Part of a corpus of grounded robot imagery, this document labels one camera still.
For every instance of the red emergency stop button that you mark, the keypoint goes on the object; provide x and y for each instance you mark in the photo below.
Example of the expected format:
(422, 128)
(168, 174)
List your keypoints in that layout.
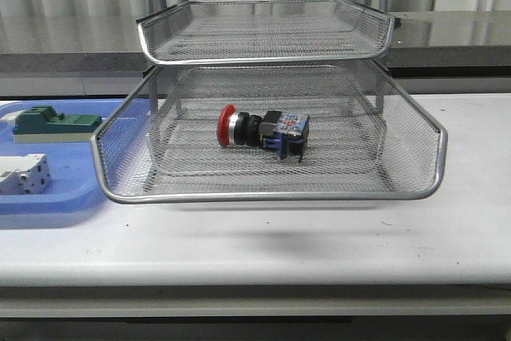
(286, 134)

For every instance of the silver mesh tray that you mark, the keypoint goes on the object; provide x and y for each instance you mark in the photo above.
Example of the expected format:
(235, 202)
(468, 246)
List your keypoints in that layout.
(234, 32)
(369, 140)

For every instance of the silver mesh top tray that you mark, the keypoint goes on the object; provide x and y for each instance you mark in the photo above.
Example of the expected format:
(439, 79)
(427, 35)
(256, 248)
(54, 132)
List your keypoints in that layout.
(234, 32)

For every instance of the blue plastic tray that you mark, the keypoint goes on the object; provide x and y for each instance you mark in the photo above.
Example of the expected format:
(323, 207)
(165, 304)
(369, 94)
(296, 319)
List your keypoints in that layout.
(72, 174)

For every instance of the grey background counter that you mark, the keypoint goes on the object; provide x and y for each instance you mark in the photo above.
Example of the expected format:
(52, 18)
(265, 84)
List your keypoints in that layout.
(100, 56)

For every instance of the green electrical switch block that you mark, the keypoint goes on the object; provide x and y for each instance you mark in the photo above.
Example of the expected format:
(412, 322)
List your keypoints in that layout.
(43, 124)

